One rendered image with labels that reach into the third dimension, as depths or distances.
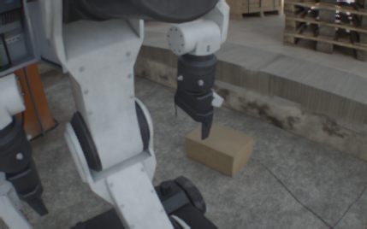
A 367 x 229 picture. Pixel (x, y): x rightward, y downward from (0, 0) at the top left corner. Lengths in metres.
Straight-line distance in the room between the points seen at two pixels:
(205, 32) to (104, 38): 0.21
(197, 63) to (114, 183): 0.33
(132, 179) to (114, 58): 0.30
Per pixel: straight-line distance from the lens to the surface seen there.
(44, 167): 1.67
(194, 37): 0.51
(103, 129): 0.50
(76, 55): 0.42
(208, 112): 0.61
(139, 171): 0.62
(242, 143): 1.30
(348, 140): 1.57
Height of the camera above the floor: 0.92
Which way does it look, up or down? 30 degrees down
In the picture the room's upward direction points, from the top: 5 degrees counter-clockwise
